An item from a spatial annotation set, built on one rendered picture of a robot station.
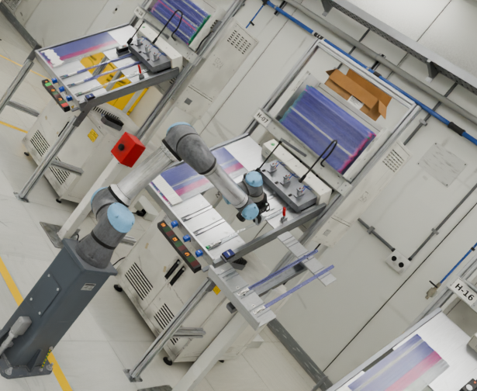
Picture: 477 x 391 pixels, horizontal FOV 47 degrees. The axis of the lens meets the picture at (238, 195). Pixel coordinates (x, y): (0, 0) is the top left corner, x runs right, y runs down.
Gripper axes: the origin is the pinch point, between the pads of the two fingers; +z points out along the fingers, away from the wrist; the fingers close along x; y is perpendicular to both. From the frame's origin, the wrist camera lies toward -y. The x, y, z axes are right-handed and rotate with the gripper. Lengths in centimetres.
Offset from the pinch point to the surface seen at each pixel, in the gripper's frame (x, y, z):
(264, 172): 22.8, 24.0, -0.1
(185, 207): 28.6, -22.7, -3.7
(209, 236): 6.3, -23.5, -3.9
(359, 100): 32, 102, 3
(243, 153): 46, 26, 6
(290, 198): 0.6, 23.3, -0.3
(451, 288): -84, 46, 1
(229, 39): 135, 81, 4
